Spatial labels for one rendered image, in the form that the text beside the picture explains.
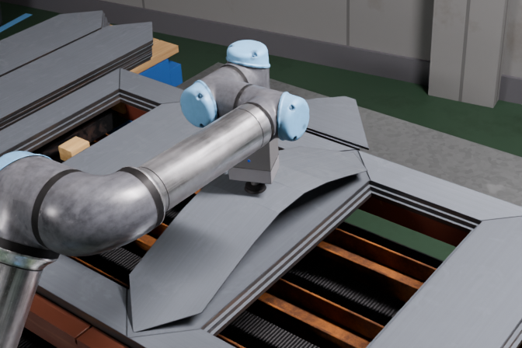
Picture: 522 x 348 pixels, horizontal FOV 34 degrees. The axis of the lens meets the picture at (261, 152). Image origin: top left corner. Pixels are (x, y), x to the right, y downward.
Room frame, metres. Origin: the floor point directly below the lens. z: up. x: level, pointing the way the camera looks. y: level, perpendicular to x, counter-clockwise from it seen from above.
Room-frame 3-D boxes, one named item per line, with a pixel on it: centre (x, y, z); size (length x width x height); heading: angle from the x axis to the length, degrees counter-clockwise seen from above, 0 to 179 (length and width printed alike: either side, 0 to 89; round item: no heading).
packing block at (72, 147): (1.83, 0.46, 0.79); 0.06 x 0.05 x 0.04; 140
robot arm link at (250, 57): (1.40, 0.02, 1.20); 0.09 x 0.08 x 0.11; 141
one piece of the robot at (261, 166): (1.41, 0.01, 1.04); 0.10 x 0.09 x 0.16; 163
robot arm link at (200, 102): (1.31, 0.06, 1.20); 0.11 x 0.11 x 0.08; 51
